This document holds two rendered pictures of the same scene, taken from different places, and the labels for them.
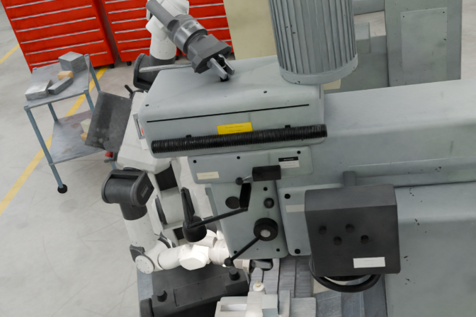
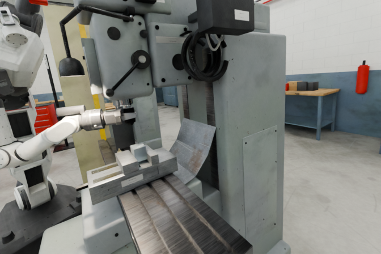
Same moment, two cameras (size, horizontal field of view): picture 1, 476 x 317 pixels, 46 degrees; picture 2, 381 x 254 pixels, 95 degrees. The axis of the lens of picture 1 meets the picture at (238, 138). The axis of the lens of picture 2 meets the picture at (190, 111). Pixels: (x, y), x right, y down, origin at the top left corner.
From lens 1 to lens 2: 1.36 m
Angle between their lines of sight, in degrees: 47
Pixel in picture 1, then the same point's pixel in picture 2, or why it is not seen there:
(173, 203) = not seen: hidden behind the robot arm
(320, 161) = (175, 4)
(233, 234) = (113, 68)
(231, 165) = not seen: outside the picture
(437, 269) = (244, 70)
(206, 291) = (56, 218)
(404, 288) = (232, 85)
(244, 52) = (70, 99)
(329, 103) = not seen: outside the picture
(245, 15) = (71, 80)
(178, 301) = (28, 235)
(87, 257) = not seen: outside the picture
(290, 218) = (159, 49)
